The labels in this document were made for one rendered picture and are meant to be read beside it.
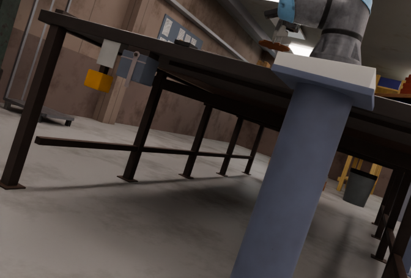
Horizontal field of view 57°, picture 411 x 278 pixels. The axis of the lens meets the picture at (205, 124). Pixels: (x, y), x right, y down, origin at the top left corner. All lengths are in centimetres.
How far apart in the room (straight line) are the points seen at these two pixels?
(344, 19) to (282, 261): 69
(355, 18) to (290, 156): 42
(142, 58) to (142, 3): 459
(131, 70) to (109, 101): 443
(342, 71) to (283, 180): 33
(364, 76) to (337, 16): 20
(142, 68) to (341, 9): 87
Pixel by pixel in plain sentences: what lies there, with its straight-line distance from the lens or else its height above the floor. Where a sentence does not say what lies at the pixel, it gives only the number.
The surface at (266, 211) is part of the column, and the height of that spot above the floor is 47.
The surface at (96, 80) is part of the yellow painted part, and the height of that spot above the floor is 66.
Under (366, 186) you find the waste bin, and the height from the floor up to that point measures 35.
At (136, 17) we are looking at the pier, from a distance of 619.
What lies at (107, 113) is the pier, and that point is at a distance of 616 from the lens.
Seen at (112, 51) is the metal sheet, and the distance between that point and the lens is 181.
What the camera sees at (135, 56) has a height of 81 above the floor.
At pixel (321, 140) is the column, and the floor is 71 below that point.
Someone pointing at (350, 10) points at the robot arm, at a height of 108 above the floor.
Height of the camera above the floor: 68
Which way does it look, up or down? 2 degrees down
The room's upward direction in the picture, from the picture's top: 19 degrees clockwise
